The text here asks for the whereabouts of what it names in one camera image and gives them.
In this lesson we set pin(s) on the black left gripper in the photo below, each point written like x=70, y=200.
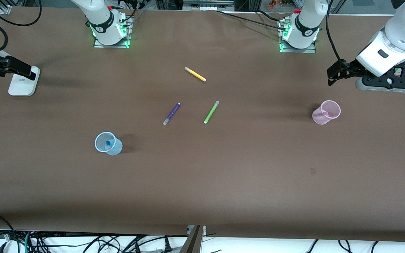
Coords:
x=348, y=68

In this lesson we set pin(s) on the pink marker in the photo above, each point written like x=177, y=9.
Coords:
x=325, y=113

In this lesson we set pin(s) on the blue marker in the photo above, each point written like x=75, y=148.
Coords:
x=108, y=144

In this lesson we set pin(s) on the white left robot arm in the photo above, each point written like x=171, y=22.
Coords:
x=396, y=31

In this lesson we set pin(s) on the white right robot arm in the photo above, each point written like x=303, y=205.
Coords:
x=102, y=21

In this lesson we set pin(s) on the translucent pink cup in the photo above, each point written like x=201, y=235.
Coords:
x=316, y=117

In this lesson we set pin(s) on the translucent blue cup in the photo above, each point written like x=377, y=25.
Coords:
x=114, y=149

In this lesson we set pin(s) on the green marker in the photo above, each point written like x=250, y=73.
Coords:
x=211, y=112

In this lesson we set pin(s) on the yellow marker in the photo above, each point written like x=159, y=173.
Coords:
x=195, y=74

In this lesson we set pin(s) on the grey metal box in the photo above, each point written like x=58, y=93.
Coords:
x=207, y=4

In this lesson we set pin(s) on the purple marker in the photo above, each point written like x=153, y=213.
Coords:
x=171, y=114

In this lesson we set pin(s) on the metal table strut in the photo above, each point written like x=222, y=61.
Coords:
x=192, y=240

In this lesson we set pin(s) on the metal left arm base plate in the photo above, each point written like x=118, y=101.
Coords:
x=311, y=50

